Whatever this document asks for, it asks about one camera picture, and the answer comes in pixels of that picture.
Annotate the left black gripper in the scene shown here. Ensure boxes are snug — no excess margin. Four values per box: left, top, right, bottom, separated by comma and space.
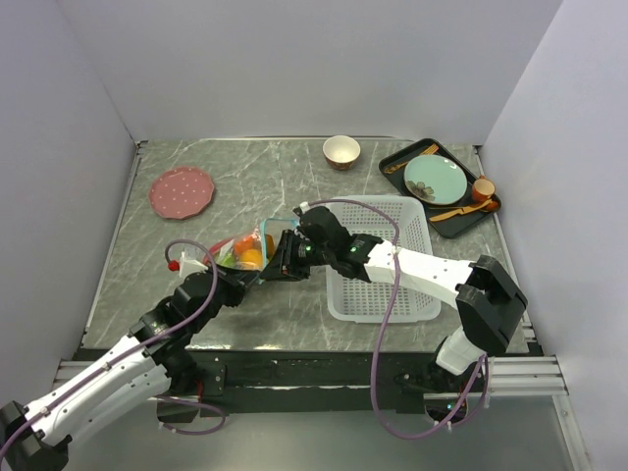
189, 260, 260, 333

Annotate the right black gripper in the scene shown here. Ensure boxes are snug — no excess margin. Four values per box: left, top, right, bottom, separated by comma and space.
260, 229, 335, 282

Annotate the clear blue-zipper zip bag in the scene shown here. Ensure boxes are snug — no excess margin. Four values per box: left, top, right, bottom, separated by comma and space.
210, 218, 297, 271

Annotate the yellow orange persimmon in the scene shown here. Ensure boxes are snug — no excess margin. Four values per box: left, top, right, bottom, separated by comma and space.
238, 248, 264, 270

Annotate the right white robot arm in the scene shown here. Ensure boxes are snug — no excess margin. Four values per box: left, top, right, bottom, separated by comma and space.
261, 202, 527, 391

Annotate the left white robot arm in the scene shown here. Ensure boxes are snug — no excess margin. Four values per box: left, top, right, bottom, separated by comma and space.
1, 269, 259, 470

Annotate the white plastic basket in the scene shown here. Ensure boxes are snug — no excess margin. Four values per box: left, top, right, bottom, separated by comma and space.
326, 195, 441, 324

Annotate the pink dotted plate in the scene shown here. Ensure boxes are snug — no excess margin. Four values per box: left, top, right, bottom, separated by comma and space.
147, 166, 215, 221

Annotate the white patterned bowl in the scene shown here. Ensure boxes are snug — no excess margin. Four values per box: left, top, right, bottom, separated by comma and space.
323, 135, 361, 171

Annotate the light green plate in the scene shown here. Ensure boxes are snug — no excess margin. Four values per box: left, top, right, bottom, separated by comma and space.
403, 154, 468, 206

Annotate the black tray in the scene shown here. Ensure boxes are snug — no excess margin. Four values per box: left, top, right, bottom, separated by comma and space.
379, 138, 501, 238

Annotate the wooden fork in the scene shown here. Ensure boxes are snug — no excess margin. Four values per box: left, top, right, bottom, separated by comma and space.
385, 143, 440, 174

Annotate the orange small cup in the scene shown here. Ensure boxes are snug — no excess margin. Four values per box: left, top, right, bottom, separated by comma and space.
471, 175, 496, 203

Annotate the wooden spoon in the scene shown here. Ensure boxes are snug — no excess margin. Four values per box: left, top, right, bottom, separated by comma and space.
429, 199, 500, 223

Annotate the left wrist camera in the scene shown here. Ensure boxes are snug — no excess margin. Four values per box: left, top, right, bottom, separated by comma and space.
167, 251, 208, 279

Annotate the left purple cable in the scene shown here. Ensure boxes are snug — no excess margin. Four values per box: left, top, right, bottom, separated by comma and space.
0, 238, 230, 455

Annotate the purple cable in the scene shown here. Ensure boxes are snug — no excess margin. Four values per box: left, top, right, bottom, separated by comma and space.
306, 196, 492, 441
0, 238, 230, 455

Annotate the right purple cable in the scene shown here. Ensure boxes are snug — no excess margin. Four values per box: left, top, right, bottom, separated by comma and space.
306, 196, 492, 441

